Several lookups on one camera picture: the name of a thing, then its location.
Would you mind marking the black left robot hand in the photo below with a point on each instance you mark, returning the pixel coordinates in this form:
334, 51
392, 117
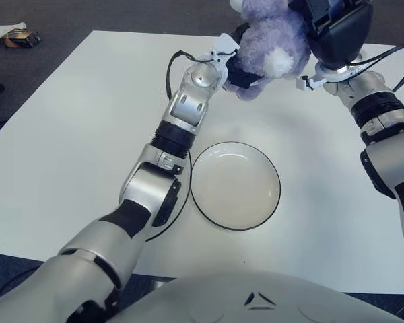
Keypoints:
237, 75

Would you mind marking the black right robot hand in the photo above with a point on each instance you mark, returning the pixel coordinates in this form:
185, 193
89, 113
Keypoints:
340, 37

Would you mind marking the purple plush doll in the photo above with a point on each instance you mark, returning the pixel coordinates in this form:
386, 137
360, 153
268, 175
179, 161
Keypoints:
266, 37

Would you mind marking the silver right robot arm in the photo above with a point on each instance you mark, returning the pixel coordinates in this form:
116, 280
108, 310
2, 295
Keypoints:
387, 158

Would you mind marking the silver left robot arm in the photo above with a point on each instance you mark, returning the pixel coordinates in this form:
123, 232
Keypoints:
148, 181

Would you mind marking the white plate with black rim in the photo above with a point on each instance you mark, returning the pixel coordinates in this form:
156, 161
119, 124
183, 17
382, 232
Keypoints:
234, 186

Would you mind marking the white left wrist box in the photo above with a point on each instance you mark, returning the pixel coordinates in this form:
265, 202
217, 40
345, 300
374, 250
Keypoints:
225, 42

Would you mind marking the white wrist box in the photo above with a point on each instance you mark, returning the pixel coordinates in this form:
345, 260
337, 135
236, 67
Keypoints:
304, 83
225, 42

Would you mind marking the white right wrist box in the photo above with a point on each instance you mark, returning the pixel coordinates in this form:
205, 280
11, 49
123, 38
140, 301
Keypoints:
304, 83

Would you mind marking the grey robot torso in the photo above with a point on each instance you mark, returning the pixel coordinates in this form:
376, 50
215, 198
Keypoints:
205, 296

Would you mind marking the crumpled white paper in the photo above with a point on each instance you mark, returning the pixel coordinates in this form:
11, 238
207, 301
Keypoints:
0, 32

